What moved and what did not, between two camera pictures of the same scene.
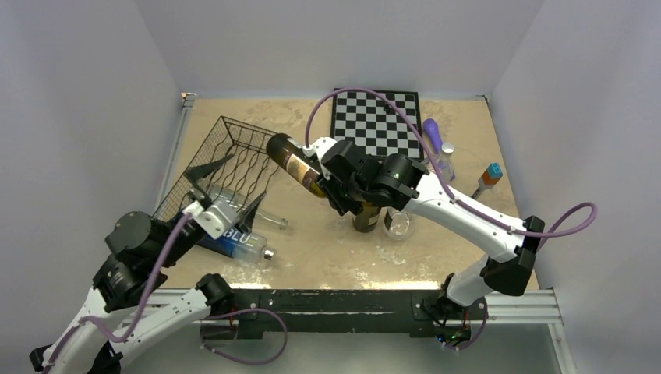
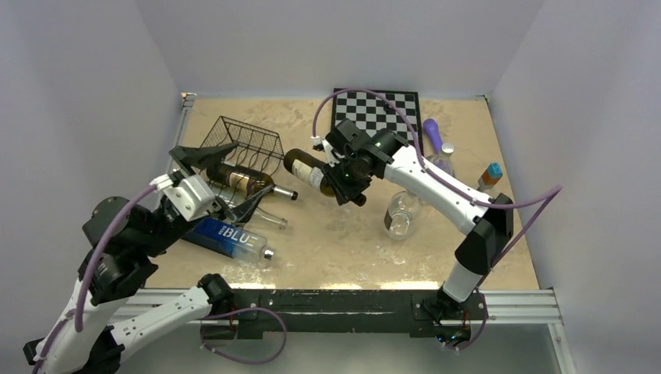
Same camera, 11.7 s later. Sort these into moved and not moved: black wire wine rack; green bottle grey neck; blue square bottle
Moved: green bottle grey neck
Not moved: black wire wine rack; blue square bottle
